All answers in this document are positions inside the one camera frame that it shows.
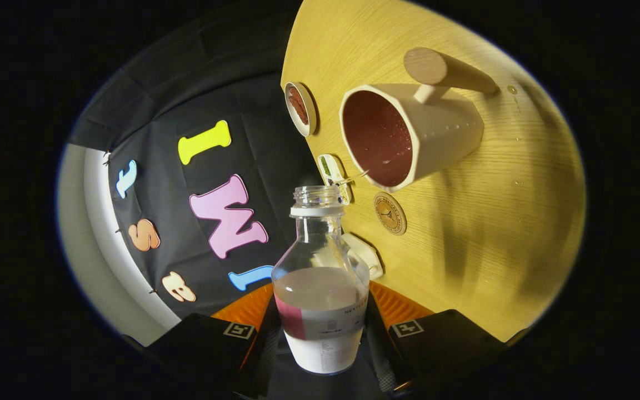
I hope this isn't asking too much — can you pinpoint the wooden table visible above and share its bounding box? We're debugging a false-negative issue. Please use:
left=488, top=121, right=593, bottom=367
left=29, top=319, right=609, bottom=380
left=280, top=0, right=586, bottom=342

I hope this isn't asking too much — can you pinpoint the white toaster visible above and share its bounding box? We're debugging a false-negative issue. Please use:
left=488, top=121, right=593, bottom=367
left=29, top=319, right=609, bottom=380
left=342, top=232, right=384, bottom=280

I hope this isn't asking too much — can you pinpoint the red sausage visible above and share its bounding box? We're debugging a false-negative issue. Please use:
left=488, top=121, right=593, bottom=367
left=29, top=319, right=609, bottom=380
left=288, top=86, right=309, bottom=126

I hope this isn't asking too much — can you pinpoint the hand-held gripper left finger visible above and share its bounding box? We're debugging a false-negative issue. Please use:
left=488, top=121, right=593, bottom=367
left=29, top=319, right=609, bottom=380
left=142, top=283, right=284, bottom=398

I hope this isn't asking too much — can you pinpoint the clear juice bottle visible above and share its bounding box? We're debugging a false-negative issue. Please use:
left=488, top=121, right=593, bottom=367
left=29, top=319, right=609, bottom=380
left=271, top=186, right=371, bottom=375

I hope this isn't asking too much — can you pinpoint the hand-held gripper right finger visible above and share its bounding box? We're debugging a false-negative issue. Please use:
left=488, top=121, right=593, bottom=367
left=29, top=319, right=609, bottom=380
left=363, top=281, right=507, bottom=398

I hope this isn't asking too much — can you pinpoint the black backdrop cloth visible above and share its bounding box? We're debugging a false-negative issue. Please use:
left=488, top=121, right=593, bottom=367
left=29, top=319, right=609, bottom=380
left=67, top=11, right=348, bottom=323

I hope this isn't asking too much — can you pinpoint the beige cup with wooden handle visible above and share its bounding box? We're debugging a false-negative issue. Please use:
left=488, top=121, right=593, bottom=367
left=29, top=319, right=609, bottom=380
left=339, top=47, right=499, bottom=193

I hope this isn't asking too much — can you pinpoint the white divided condiment dish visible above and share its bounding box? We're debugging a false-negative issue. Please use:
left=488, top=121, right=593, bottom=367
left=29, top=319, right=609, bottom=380
left=318, top=154, right=352, bottom=205

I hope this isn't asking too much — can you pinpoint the white round plate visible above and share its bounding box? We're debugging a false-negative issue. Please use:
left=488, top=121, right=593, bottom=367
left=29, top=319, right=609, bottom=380
left=284, top=82, right=318, bottom=137

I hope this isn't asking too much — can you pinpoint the round brown coaster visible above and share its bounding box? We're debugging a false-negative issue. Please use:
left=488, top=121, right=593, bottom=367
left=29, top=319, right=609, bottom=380
left=374, top=192, right=408, bottom=236

